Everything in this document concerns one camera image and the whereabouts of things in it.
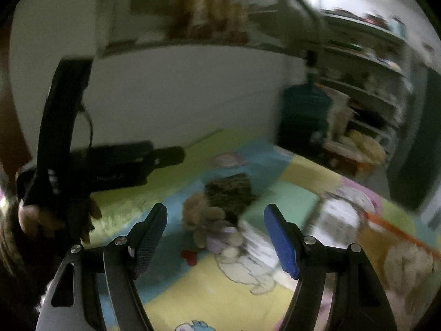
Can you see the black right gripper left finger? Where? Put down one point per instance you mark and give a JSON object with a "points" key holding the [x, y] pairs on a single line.
{"points": [[73, 299]]}

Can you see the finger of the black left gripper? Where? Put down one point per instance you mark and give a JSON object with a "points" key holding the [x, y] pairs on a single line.
{"points": [[166, 157]]}

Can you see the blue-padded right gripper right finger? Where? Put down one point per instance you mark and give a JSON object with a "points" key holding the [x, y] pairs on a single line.
{"points": [[359, 301]]}

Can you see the person's left hand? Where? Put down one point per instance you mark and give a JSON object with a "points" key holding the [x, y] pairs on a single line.
{"points": [[75, 221]]}

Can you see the floral fabric shower cap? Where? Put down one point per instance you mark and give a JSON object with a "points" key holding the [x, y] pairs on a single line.
{"points": [[406, 266]]}

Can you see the orange rimmed cardboard tray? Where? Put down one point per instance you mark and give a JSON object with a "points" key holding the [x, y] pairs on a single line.
{"points": [[376, 236]]}

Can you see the dark patterned cloth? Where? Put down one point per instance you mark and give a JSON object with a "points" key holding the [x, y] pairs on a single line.
{"points": [[233, 194]]}

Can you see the floral wet wipes pack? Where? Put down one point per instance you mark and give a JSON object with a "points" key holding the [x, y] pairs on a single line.
{"points": [[335, 223]]}

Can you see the brown teddy bear toy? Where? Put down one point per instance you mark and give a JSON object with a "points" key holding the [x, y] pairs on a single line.
{"points": [[209, 228]]}

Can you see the colourful cartoon table cloth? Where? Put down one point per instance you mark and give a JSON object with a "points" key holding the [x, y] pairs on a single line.
{"points": [[215, 267]]}

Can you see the black refrigerator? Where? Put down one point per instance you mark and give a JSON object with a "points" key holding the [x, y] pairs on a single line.
{"points": [[414, 171]]}

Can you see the blue water jug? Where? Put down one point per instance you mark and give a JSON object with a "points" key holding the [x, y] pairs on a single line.
{"points": [[303, 122]]}

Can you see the yellow woven basket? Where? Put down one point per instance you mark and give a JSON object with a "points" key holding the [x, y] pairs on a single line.
{"points": [[368, 146]]}

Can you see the white sack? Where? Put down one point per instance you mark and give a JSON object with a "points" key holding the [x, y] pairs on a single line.
{"points": [[339, 113]]}

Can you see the white metal shelf rack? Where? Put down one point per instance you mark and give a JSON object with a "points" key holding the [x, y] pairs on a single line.
{"points": [[365, 60]]}

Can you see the glass door wall cabinet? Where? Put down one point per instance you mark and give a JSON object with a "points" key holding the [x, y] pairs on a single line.
{"points": [[286, 26]]}

